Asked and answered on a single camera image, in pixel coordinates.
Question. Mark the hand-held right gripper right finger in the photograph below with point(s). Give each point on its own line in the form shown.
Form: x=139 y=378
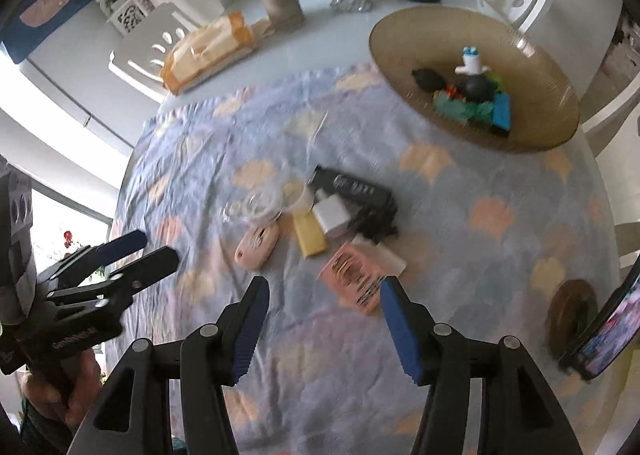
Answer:
x=404 y=335

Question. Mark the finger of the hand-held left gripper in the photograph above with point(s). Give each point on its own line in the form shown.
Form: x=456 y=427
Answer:
x=122 y=244
x=150 y=262

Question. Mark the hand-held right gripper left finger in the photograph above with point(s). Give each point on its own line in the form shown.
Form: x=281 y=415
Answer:
x=248 y=335

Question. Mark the person's left hand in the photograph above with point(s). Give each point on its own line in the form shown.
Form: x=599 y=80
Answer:
x=50 y=392

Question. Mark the red flowering plant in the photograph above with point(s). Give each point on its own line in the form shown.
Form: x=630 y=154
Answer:
x=68 y=239

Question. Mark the pink packet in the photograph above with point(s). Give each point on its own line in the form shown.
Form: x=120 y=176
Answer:
x=352 y=280

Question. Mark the pink computer mouse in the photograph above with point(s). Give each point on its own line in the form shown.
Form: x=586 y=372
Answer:
x=257 y=246

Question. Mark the blue shell-print tablecloth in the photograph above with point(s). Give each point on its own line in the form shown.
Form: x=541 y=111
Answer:
x=450 y=245

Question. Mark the clear glass cup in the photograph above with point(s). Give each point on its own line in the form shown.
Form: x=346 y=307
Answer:
x=252 y=207

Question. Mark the yellow block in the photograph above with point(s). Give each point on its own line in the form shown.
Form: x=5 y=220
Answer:
x=310 y=236

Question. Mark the white charger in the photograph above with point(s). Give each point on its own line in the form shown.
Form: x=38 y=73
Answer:
x=332 y=219

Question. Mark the black box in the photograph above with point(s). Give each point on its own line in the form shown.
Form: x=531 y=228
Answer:
x=355 y=190

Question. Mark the round brown coaster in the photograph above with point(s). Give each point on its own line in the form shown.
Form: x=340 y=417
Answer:
x=570 y=317

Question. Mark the smartphone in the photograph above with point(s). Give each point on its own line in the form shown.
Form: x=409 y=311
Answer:
x=607 y=330

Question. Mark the orange bread bag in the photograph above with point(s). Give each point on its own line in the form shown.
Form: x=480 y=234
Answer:
x=210 y=51

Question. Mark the white carved plant stand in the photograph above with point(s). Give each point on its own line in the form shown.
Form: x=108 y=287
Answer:
x=131 y=17

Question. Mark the blue toy block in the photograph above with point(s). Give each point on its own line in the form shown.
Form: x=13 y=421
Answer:
x=501 y=115

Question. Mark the small black toy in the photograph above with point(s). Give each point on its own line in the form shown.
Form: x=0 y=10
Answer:
x=428 y=80

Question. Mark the black round toy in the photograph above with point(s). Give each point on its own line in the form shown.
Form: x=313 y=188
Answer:
x=476 y=88

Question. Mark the white figure toy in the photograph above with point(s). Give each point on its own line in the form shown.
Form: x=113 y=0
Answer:
x=470 y=64

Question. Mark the large brown glass bowl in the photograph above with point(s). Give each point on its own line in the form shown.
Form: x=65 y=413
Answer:
x=400 y=45

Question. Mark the blue wall picture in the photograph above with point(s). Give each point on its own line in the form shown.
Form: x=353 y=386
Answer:
x=45 y=5

